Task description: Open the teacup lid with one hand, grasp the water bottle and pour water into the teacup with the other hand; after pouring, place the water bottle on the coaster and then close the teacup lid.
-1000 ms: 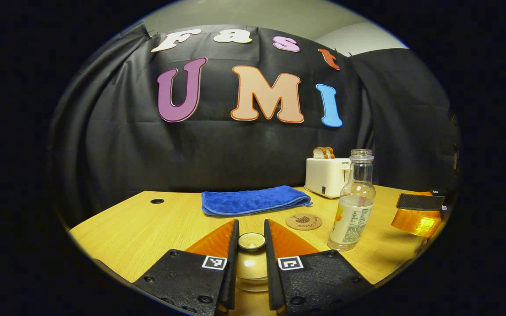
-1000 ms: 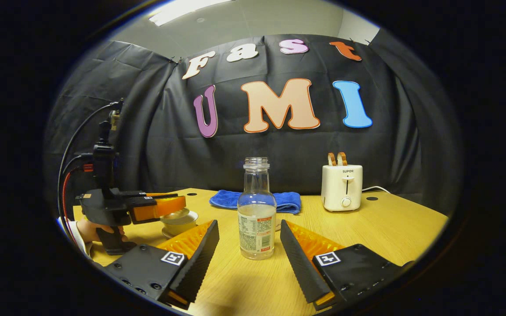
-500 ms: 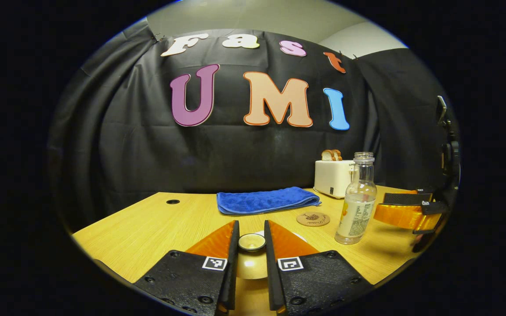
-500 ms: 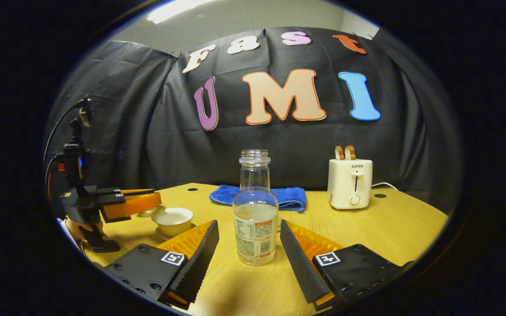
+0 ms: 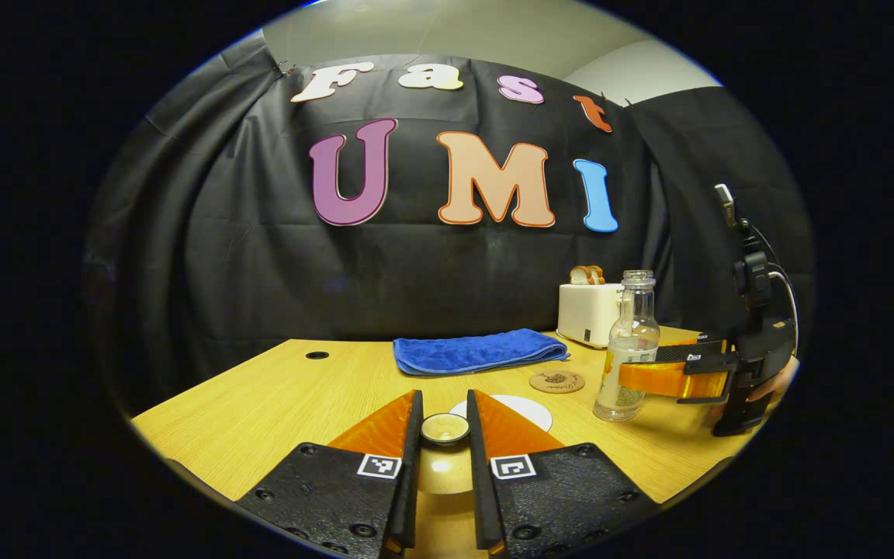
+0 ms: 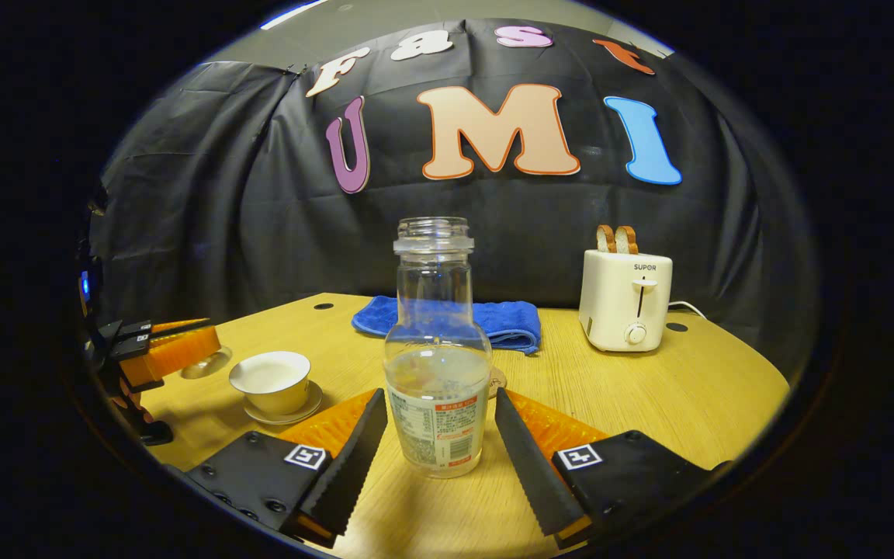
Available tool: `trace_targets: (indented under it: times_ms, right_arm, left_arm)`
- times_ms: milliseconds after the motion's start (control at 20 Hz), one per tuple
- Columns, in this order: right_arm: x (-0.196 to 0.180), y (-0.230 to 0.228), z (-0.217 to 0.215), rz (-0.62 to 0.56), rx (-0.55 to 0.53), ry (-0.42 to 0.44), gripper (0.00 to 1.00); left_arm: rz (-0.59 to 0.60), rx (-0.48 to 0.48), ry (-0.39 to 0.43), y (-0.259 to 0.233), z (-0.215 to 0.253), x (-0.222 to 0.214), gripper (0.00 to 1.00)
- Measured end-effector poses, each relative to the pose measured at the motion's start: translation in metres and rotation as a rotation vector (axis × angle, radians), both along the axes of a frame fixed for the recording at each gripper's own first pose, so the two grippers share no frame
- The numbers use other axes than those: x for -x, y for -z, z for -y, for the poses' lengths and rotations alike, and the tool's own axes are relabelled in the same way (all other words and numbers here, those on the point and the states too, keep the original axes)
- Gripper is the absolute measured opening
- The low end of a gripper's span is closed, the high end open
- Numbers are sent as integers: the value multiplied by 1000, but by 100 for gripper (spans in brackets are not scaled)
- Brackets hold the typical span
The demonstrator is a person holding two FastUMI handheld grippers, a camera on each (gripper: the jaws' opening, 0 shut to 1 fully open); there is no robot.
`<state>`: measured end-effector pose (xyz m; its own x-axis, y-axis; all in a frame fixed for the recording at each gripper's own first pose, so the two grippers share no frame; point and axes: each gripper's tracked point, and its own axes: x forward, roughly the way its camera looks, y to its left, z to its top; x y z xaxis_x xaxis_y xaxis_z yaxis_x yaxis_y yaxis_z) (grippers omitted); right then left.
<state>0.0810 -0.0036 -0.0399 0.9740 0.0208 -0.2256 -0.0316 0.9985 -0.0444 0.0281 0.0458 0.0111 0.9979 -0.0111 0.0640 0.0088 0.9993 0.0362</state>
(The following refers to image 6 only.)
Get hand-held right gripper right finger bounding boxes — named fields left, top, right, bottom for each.
left=494, top=388, right=731, bottom=550

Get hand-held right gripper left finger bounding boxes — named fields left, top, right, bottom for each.
left=183, top=388, right=390, bottom=548

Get cream teacup lid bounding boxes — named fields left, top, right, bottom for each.
left=180, top=346, right=233, bottom=380

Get cream ceramic teacup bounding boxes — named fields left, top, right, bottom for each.
left=229, top=351, right=312, bottom=416

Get clear glass water bottle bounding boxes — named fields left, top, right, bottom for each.
left=383, top=217, right=493, bottom=478

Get cream ceramic saucer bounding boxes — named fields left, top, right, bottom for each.
left=243, top=380, right=324, bottom=426

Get blue folded towel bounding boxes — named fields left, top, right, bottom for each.
left=351, top=295, right=542, bottom=356

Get black backdrop cloth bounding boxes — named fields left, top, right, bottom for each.
left=86, top=17, right=820, bottom=381

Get white toaster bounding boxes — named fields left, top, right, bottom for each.
left=578, top=248, right=674, bottom=354

